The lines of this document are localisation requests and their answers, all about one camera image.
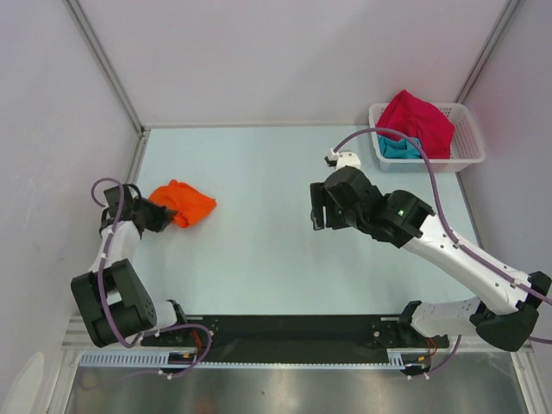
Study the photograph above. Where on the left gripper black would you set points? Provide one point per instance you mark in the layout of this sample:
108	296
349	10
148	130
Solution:
163	216

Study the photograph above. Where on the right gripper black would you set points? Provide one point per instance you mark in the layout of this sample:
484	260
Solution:
321	197

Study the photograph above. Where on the orange t shirt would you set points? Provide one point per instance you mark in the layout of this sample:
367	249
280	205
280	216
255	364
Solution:
191	206

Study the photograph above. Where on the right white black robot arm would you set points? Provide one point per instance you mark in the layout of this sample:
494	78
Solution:
504	309

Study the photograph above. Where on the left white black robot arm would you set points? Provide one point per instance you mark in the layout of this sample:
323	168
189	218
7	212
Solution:
111	298

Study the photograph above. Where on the teal t shirt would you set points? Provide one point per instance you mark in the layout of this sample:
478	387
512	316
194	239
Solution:
401	149

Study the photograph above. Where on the magenta t shirt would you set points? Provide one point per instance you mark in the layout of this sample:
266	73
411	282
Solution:
421	120

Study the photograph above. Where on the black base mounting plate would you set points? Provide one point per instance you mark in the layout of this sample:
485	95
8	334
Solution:
309	339

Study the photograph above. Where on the white plastic laundry basket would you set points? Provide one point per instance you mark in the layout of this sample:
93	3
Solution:
467	146

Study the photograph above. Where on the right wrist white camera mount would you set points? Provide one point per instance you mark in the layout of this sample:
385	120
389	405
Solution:
339	160

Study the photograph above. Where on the aluminium front frame rail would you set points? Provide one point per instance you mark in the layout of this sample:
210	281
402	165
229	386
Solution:
77	337

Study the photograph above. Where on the left white slotted cable duct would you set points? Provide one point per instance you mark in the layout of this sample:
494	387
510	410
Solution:
144	359

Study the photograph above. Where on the white slotted cable duct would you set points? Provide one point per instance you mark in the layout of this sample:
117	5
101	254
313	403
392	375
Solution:
410	357
144	359

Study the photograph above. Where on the right white slotted cable duct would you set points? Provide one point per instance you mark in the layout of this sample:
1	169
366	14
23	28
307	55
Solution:
410	357

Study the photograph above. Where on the left aluminium corner post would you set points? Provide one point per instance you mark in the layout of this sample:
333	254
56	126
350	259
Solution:
98	53

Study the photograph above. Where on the aluminium corner post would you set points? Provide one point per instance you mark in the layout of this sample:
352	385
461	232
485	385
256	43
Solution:
498	32
98	53

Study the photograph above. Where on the right aluminium corner post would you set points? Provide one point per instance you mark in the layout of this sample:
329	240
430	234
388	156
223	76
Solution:
498	32

